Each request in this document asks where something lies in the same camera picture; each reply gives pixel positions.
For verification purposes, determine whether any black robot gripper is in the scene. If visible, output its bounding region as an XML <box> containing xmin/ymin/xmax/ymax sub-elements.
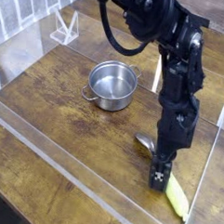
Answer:
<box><xmin>149</xmin><ymin>97</ymin><xmax>200</xmax><ymax>192</ymax></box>

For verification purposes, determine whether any green handled metal spoon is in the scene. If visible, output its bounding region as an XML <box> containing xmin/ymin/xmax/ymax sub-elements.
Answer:
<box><xmin>135</xmin><ymin>133</ymin><xmax>190</xmax><ymax>222</ymax></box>

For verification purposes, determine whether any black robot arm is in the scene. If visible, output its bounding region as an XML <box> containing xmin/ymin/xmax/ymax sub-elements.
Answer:
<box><xmin>97</xmin><ymin>0</ymin><xmax>209</xmax><ymax>192</ymax></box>

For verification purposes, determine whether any small steel pot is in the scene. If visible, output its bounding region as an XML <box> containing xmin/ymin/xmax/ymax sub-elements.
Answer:
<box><xmin>81</xmin><ymin>60</ymin><xmax>142</xmax><ymax>112</ymax></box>

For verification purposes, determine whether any black bar on table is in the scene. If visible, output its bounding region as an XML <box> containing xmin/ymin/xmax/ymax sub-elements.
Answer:
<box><xmin>197</xmin><ymin>16</ymin><xmax>210</xmax><ymax>29</ymax></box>

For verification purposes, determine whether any clear acrylic enclosure panel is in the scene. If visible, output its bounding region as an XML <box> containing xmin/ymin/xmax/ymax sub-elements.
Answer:
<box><xmin>0</xmin><ymin>101</ymin><xmax>163</xmax><ymax>224</ymax></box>

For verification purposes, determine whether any clear acrylic bracket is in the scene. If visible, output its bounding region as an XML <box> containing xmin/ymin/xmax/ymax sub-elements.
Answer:
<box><xmin>50</xmin><ymin>10</ymin><xmax>79</xmax><ymax>46</ymax></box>

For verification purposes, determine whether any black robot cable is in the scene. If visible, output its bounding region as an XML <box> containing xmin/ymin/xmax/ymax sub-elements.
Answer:
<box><xmin>96</xmin><ymin>0</ymin><xmax>152</xmax><ymax>58</ymax></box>

